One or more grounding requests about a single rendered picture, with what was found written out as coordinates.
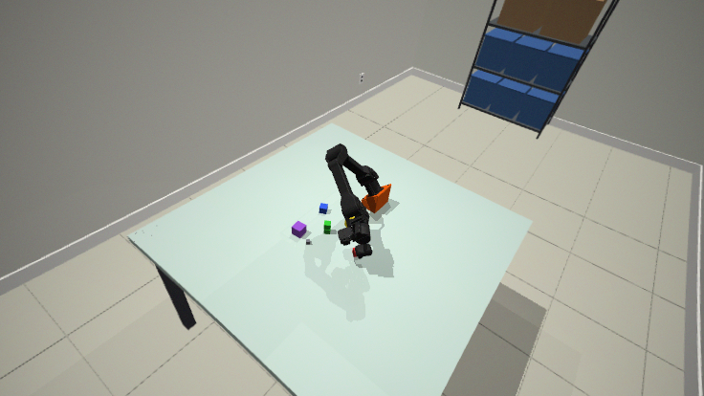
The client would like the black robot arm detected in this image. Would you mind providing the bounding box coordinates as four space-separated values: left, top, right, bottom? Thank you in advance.
325 143 384 246

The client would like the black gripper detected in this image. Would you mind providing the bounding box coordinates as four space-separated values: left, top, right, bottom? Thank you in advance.
353 227 372 259

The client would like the purple block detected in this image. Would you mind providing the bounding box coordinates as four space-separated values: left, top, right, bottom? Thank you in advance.
292 221 306 238

